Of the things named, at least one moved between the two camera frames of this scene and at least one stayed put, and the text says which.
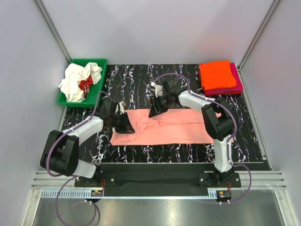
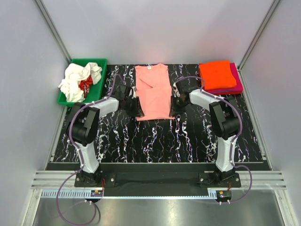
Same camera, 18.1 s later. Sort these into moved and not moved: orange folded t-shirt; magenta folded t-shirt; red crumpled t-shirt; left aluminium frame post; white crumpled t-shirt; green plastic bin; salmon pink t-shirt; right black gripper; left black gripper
Moved: right black gripper; salmon pink t-shirt; left black gripper
Not moved: left aluminium frame post; green plastic bin; red crumpled t-shirt; orange folded t-shirt; white crumpled t-shirt; magenta folded t-shirt
